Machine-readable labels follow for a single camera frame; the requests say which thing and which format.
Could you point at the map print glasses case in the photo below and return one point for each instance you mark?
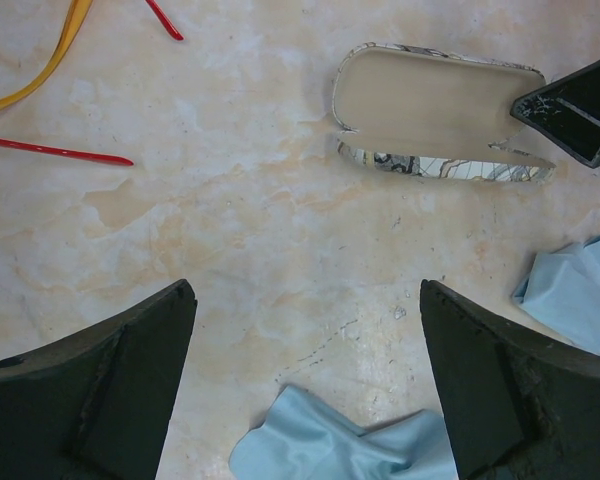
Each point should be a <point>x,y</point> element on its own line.
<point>424,113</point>

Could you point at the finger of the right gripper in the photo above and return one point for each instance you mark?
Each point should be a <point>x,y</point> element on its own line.
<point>567,112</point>

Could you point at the light blue cloth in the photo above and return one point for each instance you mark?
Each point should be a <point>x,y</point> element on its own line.
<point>302,437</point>
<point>562,292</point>

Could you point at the red sunglasses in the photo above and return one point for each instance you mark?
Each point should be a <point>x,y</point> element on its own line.
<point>94,157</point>

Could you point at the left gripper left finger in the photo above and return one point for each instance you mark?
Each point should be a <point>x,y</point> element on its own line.
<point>97,404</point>

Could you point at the orange sunglasses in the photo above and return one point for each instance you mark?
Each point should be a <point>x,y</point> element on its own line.
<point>76,15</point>

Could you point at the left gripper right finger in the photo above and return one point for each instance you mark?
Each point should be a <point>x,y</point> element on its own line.
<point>517,404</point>

